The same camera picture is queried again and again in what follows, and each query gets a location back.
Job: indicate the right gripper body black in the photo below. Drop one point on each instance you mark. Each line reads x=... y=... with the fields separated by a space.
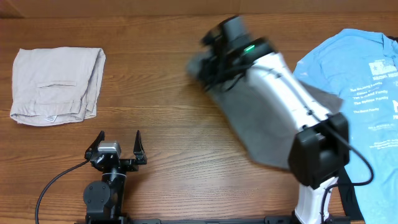
x=219 y=70

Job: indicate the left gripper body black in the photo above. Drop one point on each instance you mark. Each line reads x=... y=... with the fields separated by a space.
x=127 y=165

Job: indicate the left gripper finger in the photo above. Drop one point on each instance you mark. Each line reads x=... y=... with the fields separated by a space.
x=138 y=147
x=93 y=148

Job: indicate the grey shorts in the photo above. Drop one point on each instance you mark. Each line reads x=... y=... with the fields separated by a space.
x=269 y=107

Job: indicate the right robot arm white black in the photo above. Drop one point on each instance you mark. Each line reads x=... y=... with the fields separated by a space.
x=317 y=153

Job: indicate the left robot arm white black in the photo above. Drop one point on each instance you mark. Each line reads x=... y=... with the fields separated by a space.
x=104 y=198

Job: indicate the folded beige shorts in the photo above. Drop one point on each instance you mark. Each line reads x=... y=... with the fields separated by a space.
x=56 y=86

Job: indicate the light blue printed t-shirt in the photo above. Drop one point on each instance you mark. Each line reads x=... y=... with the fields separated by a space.
x=361 y=68

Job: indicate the black garment under t-shirt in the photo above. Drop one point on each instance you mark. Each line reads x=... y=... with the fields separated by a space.
x=348 y=197

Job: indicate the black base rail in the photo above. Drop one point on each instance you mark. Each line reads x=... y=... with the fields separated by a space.
x=266 y=220

